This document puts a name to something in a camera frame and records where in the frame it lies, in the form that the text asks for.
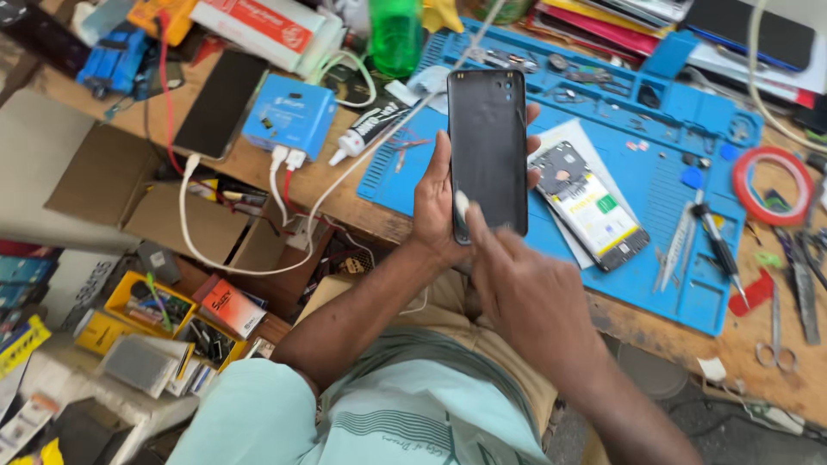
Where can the grey flat packet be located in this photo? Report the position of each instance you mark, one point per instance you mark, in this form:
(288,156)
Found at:
(142,365)

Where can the green plastic bottle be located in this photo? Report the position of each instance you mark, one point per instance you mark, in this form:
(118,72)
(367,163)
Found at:
(395,35)

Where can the white power strip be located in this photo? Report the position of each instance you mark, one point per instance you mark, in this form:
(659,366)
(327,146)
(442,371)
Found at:
(303,234)

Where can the black phone back cover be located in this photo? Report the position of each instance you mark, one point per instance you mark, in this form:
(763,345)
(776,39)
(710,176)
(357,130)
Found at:
(488,148)

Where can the stack of books and phones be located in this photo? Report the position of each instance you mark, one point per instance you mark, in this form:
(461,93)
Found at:
(646,26)

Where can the black precision screwdriver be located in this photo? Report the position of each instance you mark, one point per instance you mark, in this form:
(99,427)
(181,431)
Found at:
(717,242)

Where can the small metal scissors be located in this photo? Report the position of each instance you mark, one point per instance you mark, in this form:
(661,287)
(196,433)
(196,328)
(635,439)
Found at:
(775,342)

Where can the yellow cloth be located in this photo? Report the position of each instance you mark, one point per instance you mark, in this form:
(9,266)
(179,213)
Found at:
(442,14)

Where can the blue silicone repair mat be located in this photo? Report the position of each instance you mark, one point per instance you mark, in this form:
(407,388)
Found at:
(652,194)

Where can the yellow multimeter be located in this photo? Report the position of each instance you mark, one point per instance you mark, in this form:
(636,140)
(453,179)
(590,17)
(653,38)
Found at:
(161,19)

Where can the small white cotton wipe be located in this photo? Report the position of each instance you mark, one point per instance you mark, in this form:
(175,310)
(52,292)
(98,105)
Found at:
(461,203)

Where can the blue charger box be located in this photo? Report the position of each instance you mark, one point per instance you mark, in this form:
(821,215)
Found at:
(291,113)

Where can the red plastic card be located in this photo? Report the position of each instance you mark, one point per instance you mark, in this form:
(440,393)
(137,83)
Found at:
(753,294)

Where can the metal tweezers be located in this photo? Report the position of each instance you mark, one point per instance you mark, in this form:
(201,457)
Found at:
(675,245)

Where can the blue plastic pick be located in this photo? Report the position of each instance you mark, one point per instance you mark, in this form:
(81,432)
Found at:
(692,179)

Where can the round blue cap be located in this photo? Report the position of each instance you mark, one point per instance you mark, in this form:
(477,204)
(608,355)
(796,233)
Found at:
(729,152)

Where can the orange small box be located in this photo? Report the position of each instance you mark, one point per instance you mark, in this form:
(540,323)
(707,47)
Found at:
(232,310)

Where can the person's left hand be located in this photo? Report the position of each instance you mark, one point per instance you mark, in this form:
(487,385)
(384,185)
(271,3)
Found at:
(433,213)

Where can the white printed carton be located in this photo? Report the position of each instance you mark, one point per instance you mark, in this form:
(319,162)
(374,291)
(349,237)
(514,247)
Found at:
(81,287)

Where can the yellow parts tray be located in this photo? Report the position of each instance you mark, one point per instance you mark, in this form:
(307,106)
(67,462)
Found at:
(152,303)

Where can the black smartphone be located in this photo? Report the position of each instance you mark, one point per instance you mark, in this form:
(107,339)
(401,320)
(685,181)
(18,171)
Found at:
(219,106)

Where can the light green shirt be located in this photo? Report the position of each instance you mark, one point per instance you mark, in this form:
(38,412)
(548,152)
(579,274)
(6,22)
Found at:
(362,420)

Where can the open cardboard box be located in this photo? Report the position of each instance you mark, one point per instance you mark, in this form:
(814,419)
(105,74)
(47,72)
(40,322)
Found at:
(194,219)

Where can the red tape roll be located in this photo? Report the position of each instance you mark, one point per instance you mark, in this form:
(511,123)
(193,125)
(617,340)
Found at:
(743,194)

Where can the white tissue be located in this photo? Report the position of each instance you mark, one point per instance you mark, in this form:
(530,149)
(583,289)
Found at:
(429,84)

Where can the shelf with packets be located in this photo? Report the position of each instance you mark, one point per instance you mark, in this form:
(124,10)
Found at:
(19,303)

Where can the white paper sheet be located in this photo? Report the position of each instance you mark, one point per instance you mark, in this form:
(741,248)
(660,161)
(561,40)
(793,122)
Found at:
(568,132)

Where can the black white glue tube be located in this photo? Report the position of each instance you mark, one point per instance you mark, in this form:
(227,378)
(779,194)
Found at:
(371,126)

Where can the beige trousers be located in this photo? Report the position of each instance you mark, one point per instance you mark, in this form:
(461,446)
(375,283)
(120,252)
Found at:
(471,323)

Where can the opened phone with battery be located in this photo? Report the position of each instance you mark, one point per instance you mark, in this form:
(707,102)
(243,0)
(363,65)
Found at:
(591,210)

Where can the white red carton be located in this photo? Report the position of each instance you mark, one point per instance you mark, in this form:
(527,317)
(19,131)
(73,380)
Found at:
(258,26)

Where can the heap of metal hand tools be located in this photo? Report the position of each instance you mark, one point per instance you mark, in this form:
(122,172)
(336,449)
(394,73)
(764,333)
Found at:
(804,278)

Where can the blue plastic tool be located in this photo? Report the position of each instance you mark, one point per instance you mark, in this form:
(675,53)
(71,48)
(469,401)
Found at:
(116,58)

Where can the person's right hand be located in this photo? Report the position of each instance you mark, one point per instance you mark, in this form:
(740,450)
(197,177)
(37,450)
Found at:
(543,310)

